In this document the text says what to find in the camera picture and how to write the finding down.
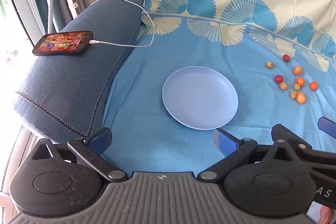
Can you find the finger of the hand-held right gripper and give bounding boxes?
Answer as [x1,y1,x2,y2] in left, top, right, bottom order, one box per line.
[317,116,336,140]
[271,124,336,161]

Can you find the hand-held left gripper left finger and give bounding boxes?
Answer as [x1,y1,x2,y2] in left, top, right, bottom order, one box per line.
[31,127,129,183]

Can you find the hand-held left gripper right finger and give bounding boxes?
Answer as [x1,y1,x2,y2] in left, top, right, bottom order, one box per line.
[197,127,300,183]

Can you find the light blue plate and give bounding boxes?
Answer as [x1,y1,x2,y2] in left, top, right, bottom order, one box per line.
[162,66,239,130]

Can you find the person's right hand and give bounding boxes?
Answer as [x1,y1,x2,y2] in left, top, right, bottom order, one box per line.
[321,206,334,224]

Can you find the blue denim sofa armrest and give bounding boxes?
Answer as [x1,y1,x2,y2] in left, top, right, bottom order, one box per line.
[13,0,147,145]

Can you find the black smartphone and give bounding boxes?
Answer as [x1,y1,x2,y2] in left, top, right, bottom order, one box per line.
[32,30,94,56]

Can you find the blue and cream printed blanket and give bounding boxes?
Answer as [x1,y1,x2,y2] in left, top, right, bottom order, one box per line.
[101,0,336,180]

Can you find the white charging cable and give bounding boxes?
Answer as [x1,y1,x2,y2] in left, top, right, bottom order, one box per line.
[89,0,155,49]

